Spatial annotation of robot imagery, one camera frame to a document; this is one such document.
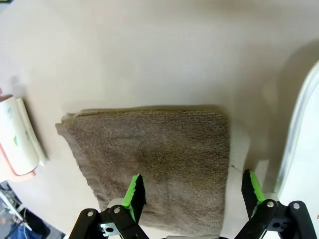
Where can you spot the white cup with brown liquid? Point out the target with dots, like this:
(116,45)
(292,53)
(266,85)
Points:
(154,154)

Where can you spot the white plastic tray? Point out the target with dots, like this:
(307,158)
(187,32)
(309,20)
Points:
(304,149)

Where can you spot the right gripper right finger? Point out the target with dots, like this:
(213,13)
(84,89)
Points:
(254,194)

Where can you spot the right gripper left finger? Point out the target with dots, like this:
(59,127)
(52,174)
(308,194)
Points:
(129,196)

